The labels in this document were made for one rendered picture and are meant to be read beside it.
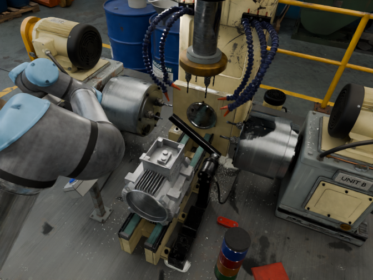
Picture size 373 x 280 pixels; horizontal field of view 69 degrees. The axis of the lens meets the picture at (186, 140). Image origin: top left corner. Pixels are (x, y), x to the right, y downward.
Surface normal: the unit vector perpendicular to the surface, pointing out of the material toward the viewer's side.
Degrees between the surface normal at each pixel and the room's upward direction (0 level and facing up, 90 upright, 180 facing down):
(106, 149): 64
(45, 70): 54
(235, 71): 90
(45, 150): 70
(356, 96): 29
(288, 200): 90
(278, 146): 47
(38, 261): 0
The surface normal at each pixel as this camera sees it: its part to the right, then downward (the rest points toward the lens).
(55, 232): 0.05, -0.73
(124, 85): -0.04, -0.57
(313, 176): -0.38, 0.61
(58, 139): 0.62, 0.07
